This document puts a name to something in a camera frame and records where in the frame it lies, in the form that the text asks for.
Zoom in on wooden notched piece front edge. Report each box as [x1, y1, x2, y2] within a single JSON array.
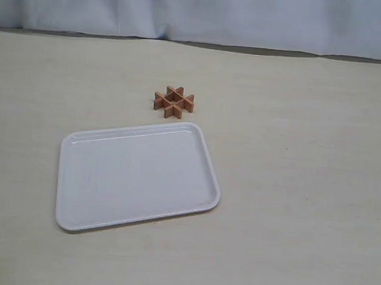
[[164, 92, 195, 119]]

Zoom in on wooden notched piece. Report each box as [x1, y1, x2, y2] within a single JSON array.
[[154, 86, 184, 102], [154, 98, 194, 116], [154, 92, 194, 112]]

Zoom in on white plastic tray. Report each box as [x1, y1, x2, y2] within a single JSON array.
[[55, 122, 221, 232]]

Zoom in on white backdrop cloth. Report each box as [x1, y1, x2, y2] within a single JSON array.
[[0, 0, 381, 60]]

